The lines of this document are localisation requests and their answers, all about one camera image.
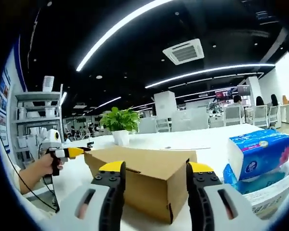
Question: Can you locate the blue white wall poster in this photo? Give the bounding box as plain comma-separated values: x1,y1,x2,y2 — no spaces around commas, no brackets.
0,36,27,152

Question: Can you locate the brown cardboard shoe box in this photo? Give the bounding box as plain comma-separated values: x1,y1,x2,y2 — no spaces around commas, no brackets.
83,145,197,225

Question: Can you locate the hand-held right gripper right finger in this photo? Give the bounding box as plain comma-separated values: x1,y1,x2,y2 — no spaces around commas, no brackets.
185,161,265,231

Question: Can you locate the white ceiling air vent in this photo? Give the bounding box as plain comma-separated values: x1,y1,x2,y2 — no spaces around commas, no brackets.
162,38,205,65

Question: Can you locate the blue tissue pack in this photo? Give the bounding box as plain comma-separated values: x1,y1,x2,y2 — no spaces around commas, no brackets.
227,129,289,181

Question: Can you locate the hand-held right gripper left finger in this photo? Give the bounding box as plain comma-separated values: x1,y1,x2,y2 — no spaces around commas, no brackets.
47,160,127,231

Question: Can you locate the grey metal shelf rack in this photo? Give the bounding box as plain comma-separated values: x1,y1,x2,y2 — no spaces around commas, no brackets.
12,84,64,154

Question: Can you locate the white mesh office chair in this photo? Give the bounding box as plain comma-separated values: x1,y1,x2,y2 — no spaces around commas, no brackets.
251,105,268,128
223,105,243,126
267,105,279,128

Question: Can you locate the frosted white desk partition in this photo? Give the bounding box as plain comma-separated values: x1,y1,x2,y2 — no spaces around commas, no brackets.
171,107,208,132

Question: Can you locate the person's left hand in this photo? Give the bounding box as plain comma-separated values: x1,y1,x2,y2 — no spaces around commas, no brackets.
29,154,64,184

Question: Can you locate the curved ceiling light strip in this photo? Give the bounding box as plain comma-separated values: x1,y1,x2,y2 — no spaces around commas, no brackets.
76,0,174,72
144,64,275,89

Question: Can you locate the green plant in white pot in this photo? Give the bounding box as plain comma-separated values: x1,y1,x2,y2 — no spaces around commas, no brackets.
100,107,141,146

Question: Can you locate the dark display screen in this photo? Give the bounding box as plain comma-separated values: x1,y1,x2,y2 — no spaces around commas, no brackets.
237,84,250,96

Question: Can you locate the thin black cable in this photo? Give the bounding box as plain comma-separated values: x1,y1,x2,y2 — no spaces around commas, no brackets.
0,132,60,213

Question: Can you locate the red-lit display screen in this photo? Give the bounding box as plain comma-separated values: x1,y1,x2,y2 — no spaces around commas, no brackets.
214,89,232,100

